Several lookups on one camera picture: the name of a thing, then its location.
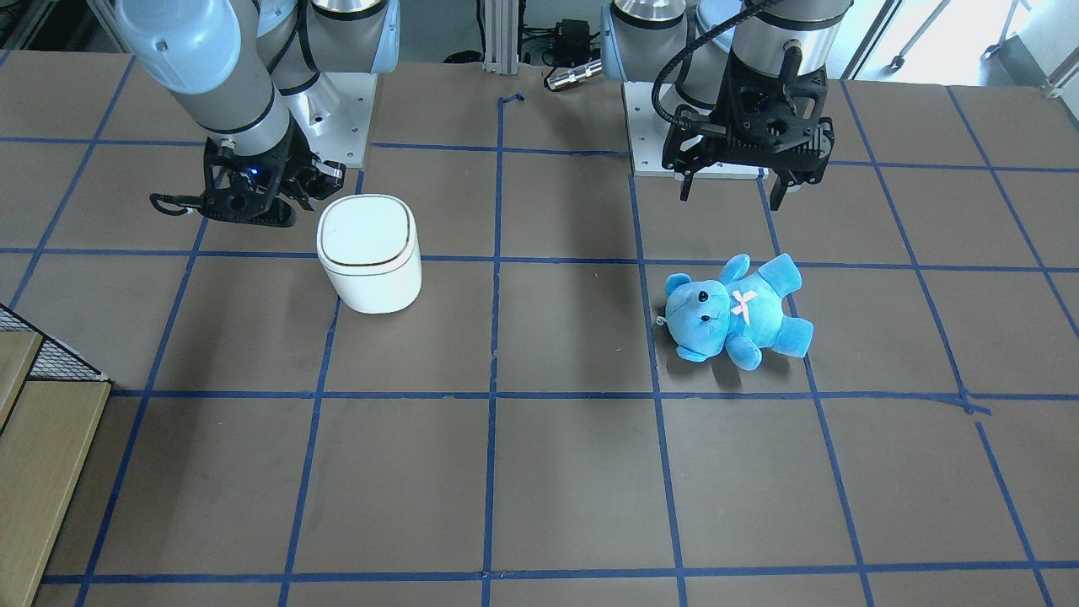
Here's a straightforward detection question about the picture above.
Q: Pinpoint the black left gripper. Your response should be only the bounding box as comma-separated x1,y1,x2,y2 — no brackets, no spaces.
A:
663,51,835,212

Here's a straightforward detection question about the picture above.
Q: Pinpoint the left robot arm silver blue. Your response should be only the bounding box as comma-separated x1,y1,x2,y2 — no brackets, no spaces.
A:
601,1,851,210

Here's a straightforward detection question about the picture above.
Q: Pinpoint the aluminium frame post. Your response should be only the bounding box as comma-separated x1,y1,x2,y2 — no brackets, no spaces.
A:
479,0,522,75

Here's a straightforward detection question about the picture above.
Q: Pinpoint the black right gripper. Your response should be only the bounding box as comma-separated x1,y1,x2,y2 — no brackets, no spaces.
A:
150,126,346,227

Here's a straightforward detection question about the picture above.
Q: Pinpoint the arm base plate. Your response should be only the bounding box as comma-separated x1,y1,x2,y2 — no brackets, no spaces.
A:
622,82,764,180
282,73,378,169

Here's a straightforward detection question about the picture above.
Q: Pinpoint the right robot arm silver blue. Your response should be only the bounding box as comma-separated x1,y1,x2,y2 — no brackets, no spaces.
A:
115,1,848,227

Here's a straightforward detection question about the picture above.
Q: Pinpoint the wooden box with wire grid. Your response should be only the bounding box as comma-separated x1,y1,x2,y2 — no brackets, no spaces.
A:
1,306,112,606

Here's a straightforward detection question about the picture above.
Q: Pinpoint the blue teddy bear plush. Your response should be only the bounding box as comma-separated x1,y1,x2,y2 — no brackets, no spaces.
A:
656,253,814,370

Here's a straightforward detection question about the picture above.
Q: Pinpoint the black power adapter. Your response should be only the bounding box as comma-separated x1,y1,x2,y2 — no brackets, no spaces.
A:
551,19,591,67

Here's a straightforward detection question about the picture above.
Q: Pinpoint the white trash can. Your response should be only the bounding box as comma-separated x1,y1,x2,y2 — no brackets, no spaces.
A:
316,195,421,314

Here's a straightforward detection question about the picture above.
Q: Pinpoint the silver flashlight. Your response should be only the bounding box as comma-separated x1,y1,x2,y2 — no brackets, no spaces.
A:
543,59,604,93

